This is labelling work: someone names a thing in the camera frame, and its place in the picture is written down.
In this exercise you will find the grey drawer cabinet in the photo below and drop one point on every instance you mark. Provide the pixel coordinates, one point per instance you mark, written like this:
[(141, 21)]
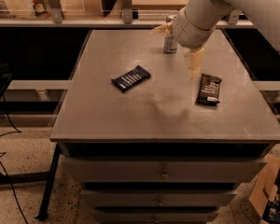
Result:
[(159, 117)]

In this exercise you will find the silver blue drink can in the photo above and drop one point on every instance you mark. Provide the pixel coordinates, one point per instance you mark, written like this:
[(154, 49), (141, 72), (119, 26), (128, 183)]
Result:
[(170, 43)]

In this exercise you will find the middle grey drawer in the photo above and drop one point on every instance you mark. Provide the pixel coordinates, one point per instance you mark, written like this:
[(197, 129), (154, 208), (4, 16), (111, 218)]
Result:
[(158, 197)]

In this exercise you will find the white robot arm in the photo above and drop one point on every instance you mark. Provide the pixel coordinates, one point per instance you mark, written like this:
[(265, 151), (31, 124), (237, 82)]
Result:
[(196, 21)]

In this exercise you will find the top grey drawer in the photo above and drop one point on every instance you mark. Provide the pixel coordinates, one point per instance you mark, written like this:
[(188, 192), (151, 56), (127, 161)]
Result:
[(164, 169)]

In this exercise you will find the grey drawer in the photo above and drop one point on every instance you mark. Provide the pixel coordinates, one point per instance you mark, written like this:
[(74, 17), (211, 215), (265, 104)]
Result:
[(157, 216), (158, 197), (164, 169)]

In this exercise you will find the left grey metal bracket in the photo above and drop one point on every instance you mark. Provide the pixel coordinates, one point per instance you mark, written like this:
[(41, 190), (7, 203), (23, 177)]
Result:
[(56, 11)]

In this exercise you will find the black desk leg frame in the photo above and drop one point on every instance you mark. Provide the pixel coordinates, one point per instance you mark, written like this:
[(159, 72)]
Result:
[(48, 177)]

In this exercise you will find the brown cardboard box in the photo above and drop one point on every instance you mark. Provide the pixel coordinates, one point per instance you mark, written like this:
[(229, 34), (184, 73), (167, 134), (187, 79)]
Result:
[(267, 187)]

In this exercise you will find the bottom grey drawer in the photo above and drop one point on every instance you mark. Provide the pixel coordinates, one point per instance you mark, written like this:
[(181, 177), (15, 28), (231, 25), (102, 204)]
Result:
[(157, 216)]

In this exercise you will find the black rxbar chocolate wrapper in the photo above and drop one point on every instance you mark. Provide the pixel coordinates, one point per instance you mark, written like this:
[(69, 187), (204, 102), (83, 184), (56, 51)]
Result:
[(209, 90)]

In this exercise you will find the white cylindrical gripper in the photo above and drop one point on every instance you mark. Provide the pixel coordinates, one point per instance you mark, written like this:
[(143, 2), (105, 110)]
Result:
[(187, 32)]

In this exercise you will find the blue rxbar blueberry wrapper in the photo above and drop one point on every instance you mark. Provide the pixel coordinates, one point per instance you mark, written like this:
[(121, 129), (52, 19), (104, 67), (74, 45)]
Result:
[(131, 78)]

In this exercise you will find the right grey metal bracket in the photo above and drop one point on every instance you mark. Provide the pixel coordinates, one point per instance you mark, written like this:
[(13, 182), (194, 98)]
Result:
[(233, 17)]

